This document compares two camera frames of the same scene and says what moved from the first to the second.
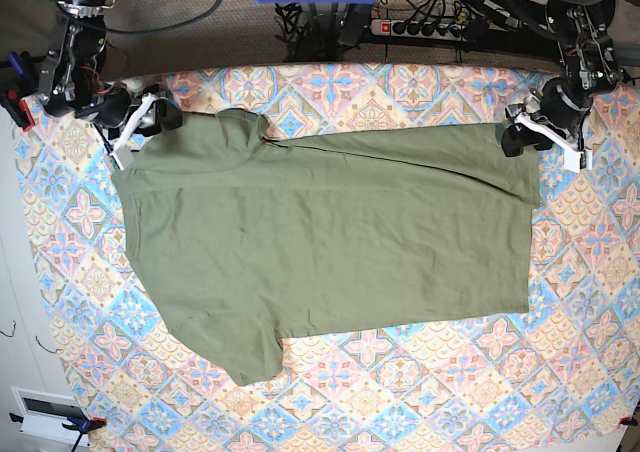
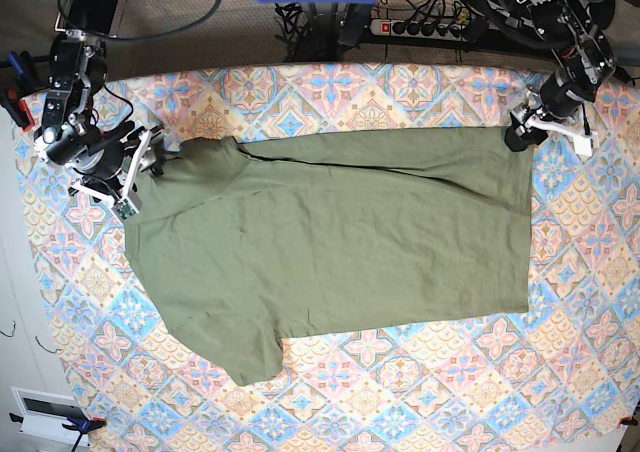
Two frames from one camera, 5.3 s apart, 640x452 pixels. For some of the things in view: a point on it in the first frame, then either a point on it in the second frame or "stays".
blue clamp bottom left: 83,427 stays
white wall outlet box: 44,415 stays
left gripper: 109,110 -> 103,160
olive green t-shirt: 245,234 stays
